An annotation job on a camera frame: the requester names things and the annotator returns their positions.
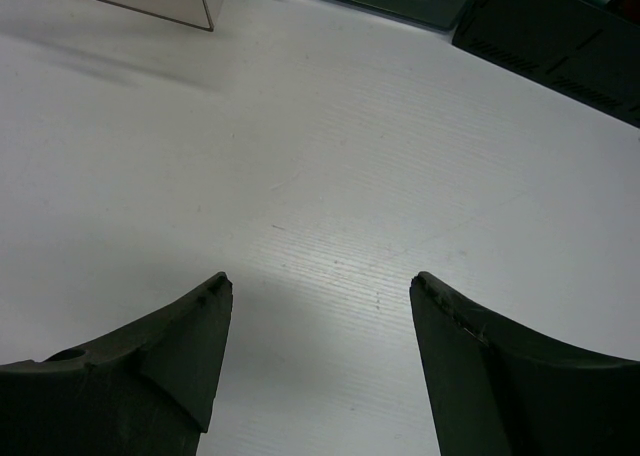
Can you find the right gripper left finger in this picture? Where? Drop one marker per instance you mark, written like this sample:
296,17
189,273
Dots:
146,388

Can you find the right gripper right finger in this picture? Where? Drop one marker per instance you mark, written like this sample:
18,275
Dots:
497,387

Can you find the black mesh file organizer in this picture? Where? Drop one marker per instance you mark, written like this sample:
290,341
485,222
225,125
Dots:
588,53

